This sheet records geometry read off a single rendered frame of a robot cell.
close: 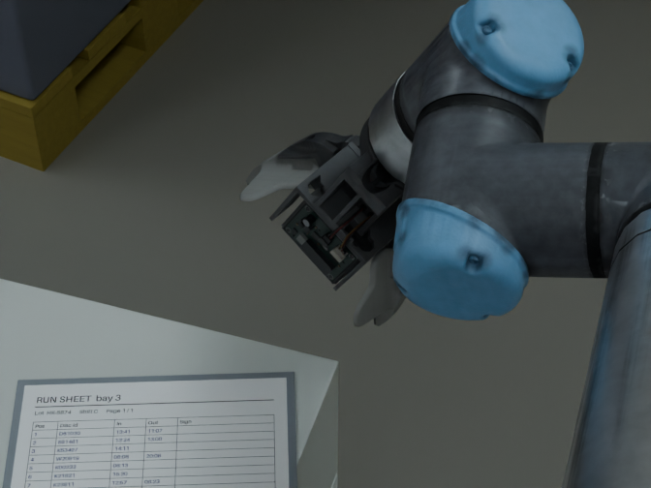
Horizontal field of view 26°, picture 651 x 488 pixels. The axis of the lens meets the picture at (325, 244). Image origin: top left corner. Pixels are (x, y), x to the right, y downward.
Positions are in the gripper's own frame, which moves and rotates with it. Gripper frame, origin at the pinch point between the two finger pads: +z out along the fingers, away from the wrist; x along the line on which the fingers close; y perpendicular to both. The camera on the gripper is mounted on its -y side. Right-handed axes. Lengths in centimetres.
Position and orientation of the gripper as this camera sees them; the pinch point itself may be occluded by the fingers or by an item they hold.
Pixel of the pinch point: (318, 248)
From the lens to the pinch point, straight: 110.9
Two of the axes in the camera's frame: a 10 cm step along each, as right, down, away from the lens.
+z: -3.9, 4.0, 8.3
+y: -6.3, 5.4, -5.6
